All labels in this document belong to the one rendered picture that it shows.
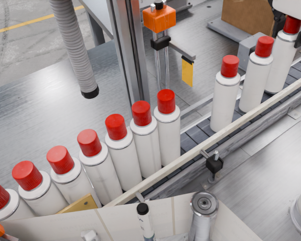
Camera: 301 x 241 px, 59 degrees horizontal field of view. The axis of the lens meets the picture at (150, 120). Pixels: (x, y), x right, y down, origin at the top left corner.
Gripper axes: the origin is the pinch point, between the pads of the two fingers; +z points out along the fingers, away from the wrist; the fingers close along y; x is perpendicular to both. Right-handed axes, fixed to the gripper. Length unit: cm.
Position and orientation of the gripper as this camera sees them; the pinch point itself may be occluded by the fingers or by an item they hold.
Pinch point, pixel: (289, 33)
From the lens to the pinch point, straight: 72.1
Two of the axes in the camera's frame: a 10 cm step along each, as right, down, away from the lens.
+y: 5.7, 5.8, -5.9
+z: 0.8, 6.7, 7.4
